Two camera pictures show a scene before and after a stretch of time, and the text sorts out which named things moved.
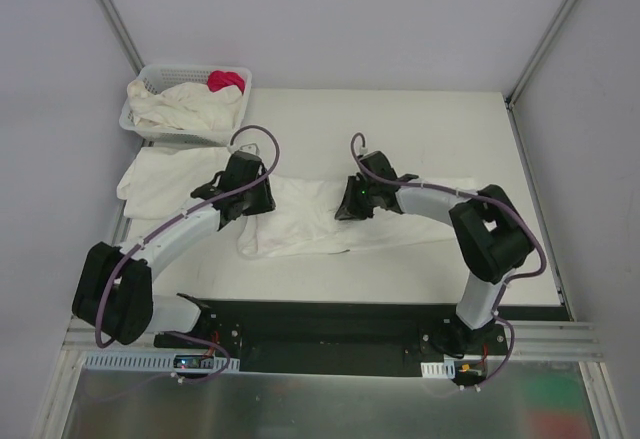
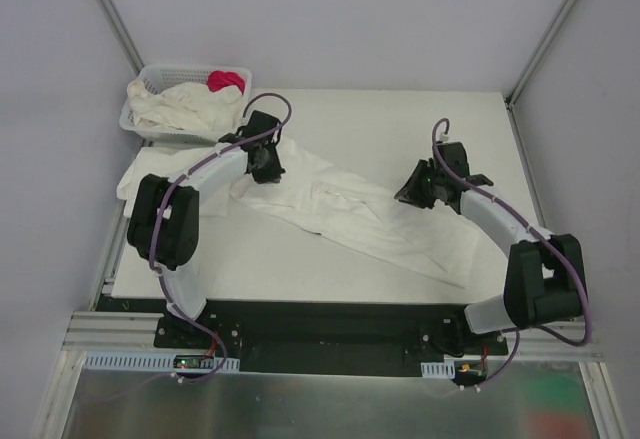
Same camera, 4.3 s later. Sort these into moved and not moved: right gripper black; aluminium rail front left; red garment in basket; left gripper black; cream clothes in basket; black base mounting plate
Moved: right gripper black; left gripper black
Not moved: cream clothes in basket; aluminium rail front left; red garment in basket; black base mounting plate
